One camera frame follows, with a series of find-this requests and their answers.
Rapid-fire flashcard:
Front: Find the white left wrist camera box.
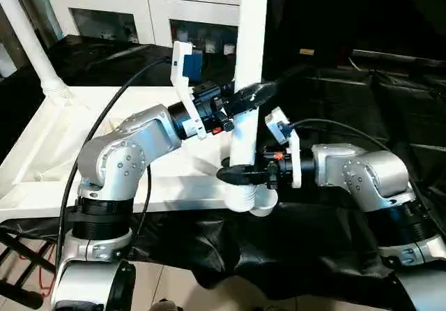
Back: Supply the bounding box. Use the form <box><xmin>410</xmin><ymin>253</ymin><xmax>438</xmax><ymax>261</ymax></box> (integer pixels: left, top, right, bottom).
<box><xmin>169</xmin><ymin>40</ymin><xmax>208</xmax><ymax>142</ymax></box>

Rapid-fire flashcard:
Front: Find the dark low shelf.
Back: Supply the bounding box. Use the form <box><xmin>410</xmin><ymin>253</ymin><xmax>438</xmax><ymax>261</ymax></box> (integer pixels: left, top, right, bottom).
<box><xmin>351</xmin><ymin>47</ymin><xmax>446</xmax><ymax>70</ymax></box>

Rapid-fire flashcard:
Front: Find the black stand frame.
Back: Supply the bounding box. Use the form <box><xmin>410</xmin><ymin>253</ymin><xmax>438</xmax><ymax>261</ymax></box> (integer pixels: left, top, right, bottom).
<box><xmin>0</xmin><ymin>226</ymin><xmax>58</xmax><ymax>309</ymax></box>

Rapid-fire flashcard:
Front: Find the red cable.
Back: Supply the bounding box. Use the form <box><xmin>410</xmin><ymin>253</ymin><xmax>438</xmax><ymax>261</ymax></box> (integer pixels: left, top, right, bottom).
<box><xmin>36</xmin><ymin>257</ymin><xmax>58</xmax><ymax>294</ymax></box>

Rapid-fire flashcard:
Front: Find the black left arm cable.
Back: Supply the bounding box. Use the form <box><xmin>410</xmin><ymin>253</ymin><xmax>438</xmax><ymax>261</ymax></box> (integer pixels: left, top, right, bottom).
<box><xmin>59</xmin><ymin>54</ymin><xmax>175</xmax><ymax>270</ymax></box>

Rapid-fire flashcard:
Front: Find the white cabinet with glass doors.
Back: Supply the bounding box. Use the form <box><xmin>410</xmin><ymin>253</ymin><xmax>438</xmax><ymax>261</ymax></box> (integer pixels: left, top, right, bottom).
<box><xmin>40</xmin><ymin>0</ymin><xmax>243</xmax><ymax>50</ymax></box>

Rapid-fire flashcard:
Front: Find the white plastic table leg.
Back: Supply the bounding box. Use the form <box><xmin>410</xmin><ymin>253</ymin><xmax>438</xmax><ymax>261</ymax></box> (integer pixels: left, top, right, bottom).
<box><xmin>220</xmin><ymin>0</ymin><xmax>272</xmax><ymax>217</ymax></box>
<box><xmin>0</xmin><ymin>0</ymin><xmax>69</xmax><ymax>103</ymax></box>

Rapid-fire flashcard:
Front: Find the black work mat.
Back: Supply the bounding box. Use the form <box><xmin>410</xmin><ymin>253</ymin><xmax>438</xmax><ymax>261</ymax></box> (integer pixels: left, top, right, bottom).
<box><xmin>0</xmin><ymin>33</ymin><xmax>446</xmax><ymax>308</ymax></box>

